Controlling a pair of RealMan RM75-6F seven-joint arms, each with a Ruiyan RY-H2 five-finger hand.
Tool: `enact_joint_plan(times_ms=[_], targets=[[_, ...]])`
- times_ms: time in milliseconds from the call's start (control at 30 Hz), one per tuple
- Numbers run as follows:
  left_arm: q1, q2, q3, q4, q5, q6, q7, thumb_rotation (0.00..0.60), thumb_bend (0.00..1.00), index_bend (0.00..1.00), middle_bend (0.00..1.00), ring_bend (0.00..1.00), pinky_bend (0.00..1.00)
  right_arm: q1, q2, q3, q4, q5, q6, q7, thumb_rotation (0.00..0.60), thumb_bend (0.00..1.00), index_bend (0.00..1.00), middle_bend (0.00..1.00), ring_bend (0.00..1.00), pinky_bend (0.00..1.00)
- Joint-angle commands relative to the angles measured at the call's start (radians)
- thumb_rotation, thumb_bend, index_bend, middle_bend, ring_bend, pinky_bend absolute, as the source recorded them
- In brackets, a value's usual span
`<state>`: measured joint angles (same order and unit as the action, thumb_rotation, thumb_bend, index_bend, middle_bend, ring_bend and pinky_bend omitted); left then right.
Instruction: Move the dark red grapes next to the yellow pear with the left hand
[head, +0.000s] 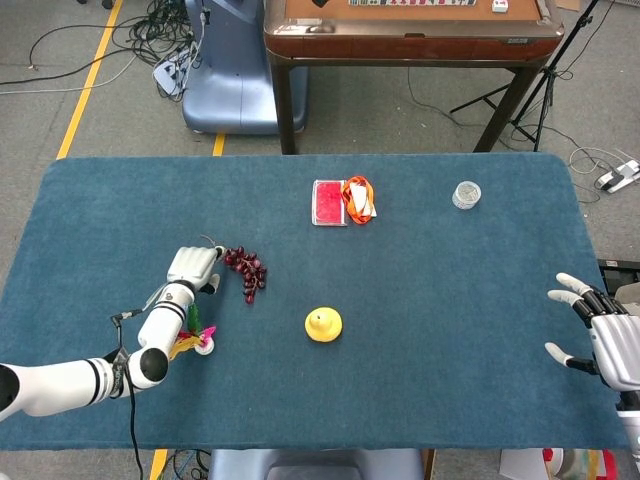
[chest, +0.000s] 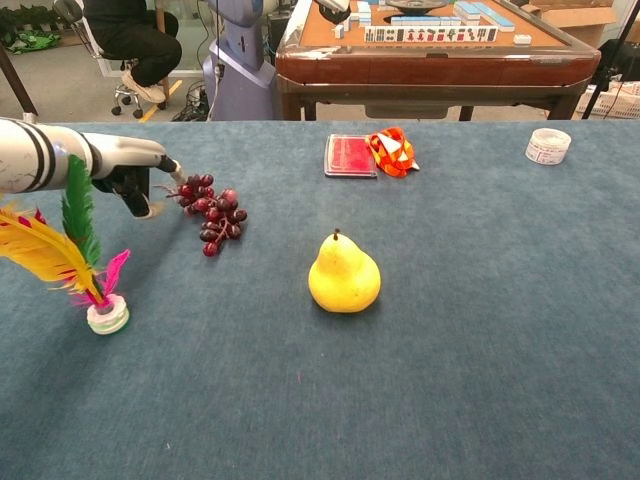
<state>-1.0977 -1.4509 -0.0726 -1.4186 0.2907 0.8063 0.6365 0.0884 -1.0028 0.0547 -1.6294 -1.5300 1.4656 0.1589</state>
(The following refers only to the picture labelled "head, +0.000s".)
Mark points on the grey robot torso base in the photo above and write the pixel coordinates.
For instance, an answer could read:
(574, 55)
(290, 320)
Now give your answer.
(315, 465)

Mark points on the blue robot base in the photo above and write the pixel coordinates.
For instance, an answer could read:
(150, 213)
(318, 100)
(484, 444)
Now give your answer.
(225, 90)

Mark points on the black tripod stand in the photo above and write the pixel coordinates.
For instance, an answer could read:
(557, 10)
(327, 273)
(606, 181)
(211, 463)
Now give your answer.
(550, 72)

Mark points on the yellow pear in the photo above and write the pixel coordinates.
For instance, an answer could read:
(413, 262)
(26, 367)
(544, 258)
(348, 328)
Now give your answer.
(324, 326)

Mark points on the grey power strip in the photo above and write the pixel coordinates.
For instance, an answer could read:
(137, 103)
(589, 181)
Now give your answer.
(167, 72)

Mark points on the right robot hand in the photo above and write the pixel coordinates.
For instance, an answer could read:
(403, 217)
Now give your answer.
(620, 350)

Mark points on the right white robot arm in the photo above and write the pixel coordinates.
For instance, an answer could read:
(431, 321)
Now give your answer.
(632, 435)

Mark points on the small white round container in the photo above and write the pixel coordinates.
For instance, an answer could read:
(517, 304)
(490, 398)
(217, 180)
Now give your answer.
(467, 195)

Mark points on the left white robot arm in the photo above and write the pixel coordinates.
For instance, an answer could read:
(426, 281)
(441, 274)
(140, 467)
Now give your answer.
(165, 325)

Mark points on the colourful feather shuttlecock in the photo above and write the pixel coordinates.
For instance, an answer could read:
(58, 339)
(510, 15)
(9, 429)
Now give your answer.
(205, 345)

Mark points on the brown mahjong table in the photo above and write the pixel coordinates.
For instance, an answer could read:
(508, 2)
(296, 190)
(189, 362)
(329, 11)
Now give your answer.
(400, 47)

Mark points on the white power strip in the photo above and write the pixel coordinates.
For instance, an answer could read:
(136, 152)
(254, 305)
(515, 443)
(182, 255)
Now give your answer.
(617, 177)

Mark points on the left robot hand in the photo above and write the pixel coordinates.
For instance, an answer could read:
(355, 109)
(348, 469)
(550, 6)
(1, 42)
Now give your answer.
(192, 265)

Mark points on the face-up mahjong tile row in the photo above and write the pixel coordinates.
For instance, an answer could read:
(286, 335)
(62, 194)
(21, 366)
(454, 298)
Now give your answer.
(410, 2)

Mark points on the red and white bag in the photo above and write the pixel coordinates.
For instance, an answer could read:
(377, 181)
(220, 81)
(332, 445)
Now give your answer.
(580, 465)

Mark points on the orange patterned ribbon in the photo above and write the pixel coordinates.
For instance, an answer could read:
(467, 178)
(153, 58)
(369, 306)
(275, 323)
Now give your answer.
(360, 200)

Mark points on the single white mahjong tile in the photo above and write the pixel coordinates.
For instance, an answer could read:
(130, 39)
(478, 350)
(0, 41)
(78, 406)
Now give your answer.
(500, 6)

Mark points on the red grape bunch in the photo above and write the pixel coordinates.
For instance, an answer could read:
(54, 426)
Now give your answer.
(250, 272)

